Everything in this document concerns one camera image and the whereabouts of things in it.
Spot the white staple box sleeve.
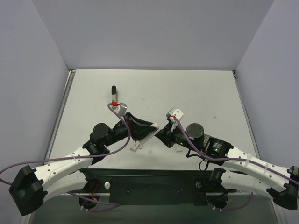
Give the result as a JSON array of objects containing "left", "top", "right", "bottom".
[{"left": 135, "top": 123, "right": 159, "bottom": 145}]

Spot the small cardboard tray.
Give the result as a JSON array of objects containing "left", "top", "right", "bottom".
[{"left": 175, "top": 144, "right": 183, "bottom": 153}]

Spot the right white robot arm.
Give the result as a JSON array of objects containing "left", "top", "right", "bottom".
[{"left": 156, "top": 123, "right": 299, "bottom": 210}]

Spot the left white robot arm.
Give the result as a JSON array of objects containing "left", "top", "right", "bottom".
[{"left": 9, "top": 112, "right": 159, "bottom": 216}]

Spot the printed staple box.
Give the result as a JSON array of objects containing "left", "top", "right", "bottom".
[{"left": 130, "top": 143, "right": 140, "bottom": 152}]

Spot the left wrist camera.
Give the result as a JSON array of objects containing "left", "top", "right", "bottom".
[{"left": 112, "top": 101, "right": 128, "bottom": 117}]

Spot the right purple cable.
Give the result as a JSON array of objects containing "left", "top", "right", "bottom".
[{"left": 174, "top": 116, "right": 299, "bottom": 212}]

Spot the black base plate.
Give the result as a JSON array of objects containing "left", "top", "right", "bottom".
[{"left": 39, "top": 167, "right": 257, "bottom": 207}]

